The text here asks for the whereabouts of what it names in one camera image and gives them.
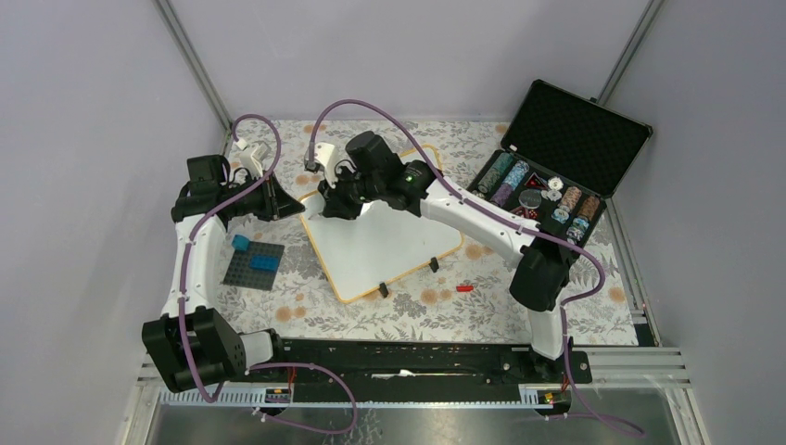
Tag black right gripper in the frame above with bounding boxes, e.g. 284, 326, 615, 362
318, 163, 383, 222

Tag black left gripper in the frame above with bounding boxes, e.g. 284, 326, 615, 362
222, 170, 305, 222

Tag yellow framed whiteboard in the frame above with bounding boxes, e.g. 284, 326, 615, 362
297, 145, 466, 305

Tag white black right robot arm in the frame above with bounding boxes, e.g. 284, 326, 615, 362
307, 131, 573, 382

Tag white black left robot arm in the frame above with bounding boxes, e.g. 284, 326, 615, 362
142, 154, 305, 401

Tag loose blue lego brick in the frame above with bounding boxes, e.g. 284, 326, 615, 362
231, 235, 251, 252

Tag grey blue lego plate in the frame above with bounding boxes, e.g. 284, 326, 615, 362
222, 241, 285, 291

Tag black poker chip case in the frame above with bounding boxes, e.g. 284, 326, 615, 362
469, 80, 653, 247

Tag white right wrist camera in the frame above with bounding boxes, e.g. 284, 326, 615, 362
304, 142, 340, 188

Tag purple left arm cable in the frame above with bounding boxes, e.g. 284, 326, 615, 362
176, 114, 360, 436

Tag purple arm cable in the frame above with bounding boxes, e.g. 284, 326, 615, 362
176, 114, 360, 436
307, 99, 646, 440

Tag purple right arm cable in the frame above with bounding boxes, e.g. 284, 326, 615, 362
307, 99, 646, 440

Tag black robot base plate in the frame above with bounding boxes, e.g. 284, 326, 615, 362
239, 338, 592, 392

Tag aluminium frame rail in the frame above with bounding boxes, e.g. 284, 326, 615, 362
152, 0, 233, 132

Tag grey slotted cable duct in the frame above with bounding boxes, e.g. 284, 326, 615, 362
158, 385, 572, 410

